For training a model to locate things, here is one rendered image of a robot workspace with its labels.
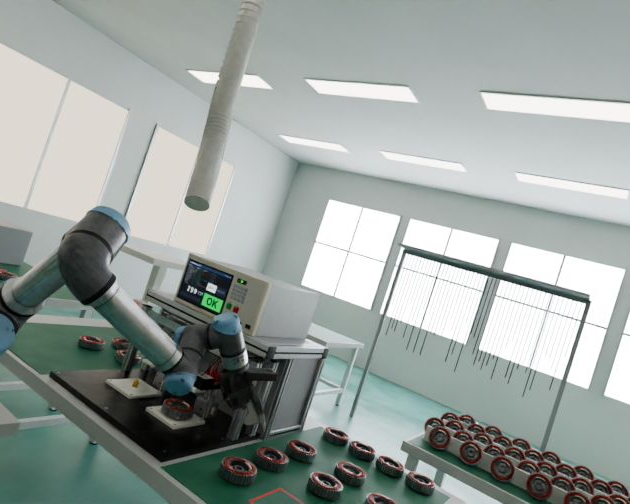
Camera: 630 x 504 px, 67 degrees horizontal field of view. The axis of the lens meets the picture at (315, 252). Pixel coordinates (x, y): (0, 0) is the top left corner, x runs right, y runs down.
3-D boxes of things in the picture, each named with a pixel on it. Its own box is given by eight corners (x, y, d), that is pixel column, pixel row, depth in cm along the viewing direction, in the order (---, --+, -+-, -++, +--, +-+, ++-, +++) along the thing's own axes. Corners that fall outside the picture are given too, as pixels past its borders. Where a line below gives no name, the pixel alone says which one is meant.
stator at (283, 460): (260, 471, 152) (263, 460, 152) (249, 454, 162) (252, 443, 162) (290, 474, 157) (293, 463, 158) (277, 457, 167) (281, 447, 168)
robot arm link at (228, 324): (214, 312, 139) (242, 309, 137) (222, 346, 142) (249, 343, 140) (204, 324, 131) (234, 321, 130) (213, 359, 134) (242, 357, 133)
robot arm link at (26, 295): (-39, 321, 129) (80, 223, 108) (-5, 287, 142) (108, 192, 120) (0, 347, 135) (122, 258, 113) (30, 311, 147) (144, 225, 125)
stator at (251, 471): (226, 486, 137) (231, 474, 137) (213, 466, 146) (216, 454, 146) (260, 486, 143) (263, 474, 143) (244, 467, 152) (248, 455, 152)
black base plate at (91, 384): (161, 462, 138) (163, 455, 138) (48, 376, 172) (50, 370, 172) (257, 439, 178) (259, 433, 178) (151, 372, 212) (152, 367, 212)
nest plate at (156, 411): (173, 429, 157) (174, 426, 157) (145, 410, 165) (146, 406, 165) (204, 424, 170) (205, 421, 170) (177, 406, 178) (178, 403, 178)
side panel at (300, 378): (263, 441, 178) (290, 359, 179) (257, 437, 180) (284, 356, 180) (302, 431, 202) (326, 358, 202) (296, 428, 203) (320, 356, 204)
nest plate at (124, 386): (129, 399, 170) (130, 395, 170) (105, 382, 178) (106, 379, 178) (161, 396, 183) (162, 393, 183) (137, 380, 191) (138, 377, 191)
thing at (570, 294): (523, 515, 396) (592, 294, 401) (339, 418, 494) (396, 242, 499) (530, 499, 439) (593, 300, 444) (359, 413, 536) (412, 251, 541)
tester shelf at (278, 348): (265, 359, 165) (269, 346, 165) (144, 299, 201) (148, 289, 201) (326, 358, 202) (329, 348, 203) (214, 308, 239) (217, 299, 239)
